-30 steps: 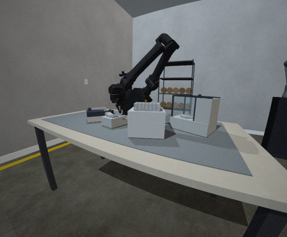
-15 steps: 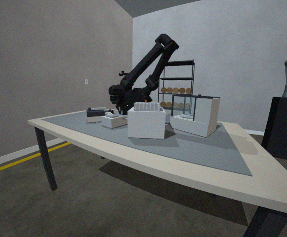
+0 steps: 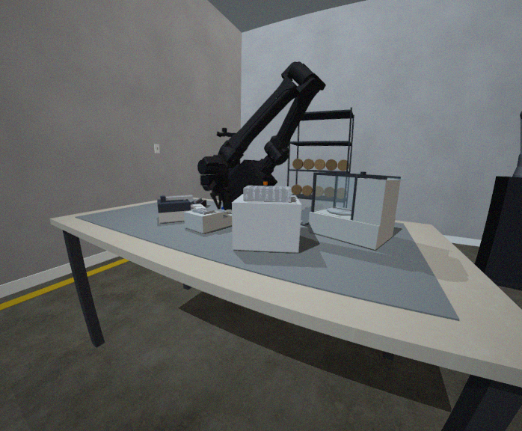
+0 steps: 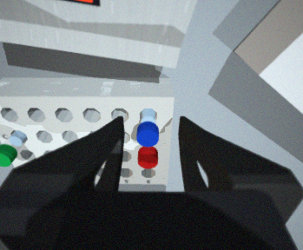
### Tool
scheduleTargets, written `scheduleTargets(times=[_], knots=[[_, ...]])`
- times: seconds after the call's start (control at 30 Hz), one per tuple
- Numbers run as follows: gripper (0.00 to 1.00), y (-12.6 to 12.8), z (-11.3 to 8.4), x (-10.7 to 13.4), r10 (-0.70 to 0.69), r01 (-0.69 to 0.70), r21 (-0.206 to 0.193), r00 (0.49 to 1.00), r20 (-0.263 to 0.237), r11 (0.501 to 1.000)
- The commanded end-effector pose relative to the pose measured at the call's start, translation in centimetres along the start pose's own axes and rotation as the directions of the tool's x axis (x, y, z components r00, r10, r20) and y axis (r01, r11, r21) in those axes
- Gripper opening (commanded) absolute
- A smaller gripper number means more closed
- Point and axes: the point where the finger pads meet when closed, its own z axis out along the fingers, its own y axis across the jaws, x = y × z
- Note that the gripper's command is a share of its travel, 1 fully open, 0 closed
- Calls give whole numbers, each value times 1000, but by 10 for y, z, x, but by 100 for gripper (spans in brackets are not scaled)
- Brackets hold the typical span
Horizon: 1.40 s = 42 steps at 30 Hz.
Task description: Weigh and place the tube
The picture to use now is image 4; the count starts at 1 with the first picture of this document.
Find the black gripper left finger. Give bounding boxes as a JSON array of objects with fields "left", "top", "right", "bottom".
[{"left": 0, "top": 116, "right": 125, "bottom": 191}]

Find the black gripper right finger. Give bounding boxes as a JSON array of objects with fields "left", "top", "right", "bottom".
[{"left": 178, "top": 116, "right": 303, "bottom": 224}]

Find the grey bench mat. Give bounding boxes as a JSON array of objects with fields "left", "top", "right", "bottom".
[{"left": 0, "top": 0, "right": 303, "bottom": 192}]

